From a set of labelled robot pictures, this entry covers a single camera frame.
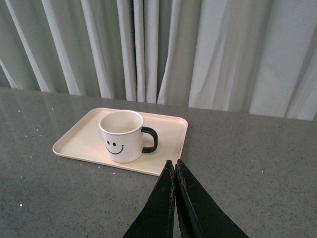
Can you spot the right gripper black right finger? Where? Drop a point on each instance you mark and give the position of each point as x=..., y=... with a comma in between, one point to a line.
x=198, y=214

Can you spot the grey-white pleated curtain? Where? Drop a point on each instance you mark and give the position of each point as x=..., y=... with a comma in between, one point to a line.
x=252, y=56

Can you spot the beige rectangular plastic tray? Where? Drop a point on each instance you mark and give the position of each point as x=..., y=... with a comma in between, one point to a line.
x=84, y=142

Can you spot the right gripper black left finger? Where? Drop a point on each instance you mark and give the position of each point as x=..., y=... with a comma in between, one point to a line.
x=156, y=220

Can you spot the white smiley mug black handle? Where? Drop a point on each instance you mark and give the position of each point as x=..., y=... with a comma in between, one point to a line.
x=125, y=136

